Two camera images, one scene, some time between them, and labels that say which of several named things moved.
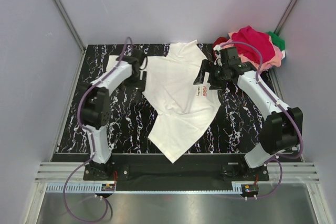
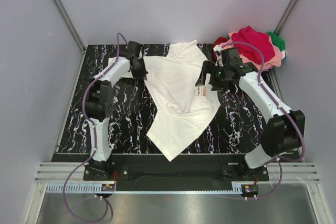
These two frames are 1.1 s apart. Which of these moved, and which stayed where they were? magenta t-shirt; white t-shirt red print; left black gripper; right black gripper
Moved: left black gripper
Stayed: right black gripper; magenta t-shirt; white t-shirt red print
